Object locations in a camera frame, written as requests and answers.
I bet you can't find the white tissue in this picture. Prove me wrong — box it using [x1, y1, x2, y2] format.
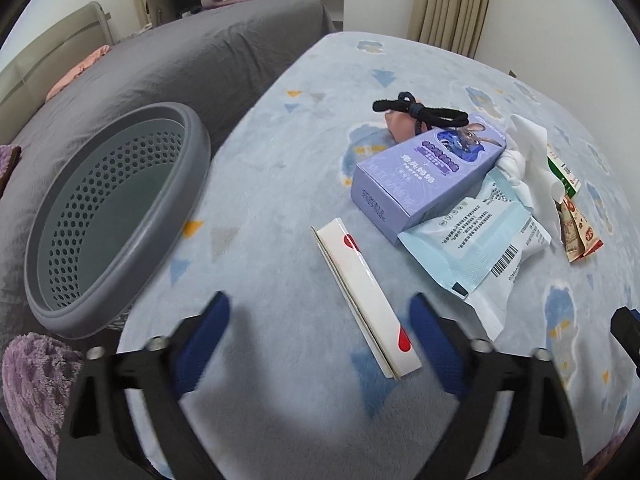
[492, 114, 563, 233]

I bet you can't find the purple fuzzy blanket with brown trim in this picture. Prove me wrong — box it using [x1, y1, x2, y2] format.
[0, 145, 23, 198]

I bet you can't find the purple fuzzy cushion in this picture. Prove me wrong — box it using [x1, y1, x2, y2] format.
[0, 332, 88, 468]

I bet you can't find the white cup with green label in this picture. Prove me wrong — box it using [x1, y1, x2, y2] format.
[545, 142, 583, 197]

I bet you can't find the beige headboard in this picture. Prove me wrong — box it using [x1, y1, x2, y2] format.
[0, 1, 113, 106]

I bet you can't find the pink pillow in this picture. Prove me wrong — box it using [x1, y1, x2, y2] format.
[45, 45, 112, 101]

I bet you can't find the purple cardboard box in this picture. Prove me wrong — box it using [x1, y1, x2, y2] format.
[350, 112, 508, 247]

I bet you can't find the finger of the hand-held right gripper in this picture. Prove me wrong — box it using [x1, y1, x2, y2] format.
[610, 305, 640, 377]

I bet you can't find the brown and red snack packet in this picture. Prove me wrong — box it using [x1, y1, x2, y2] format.
[557, 195, 604, 264]

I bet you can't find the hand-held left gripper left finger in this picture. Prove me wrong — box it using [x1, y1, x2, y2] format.
[55, 290, 233, 480]

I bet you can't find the grey perforated waste basket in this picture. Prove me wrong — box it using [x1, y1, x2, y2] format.
[22, 101, 213, 339]

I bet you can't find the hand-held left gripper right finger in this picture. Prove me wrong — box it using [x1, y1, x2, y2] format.
[407, 292, 586, 480]

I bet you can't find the grey bed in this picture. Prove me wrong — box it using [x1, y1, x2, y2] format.
[0, 0, 336, 351]

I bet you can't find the light blue printed blanket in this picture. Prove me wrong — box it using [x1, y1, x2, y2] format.
[115, 31, 640, 480]

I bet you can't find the black hair tie with pink pig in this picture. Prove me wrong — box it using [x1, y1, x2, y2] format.
[372, 91, 471, 142]

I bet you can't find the light blue plastic wrapper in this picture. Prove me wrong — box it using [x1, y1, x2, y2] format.
[397, 167, 553, 341]

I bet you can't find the white paper sleeve with red marks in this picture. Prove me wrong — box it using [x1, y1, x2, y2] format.
[311, 217, 422, 380]

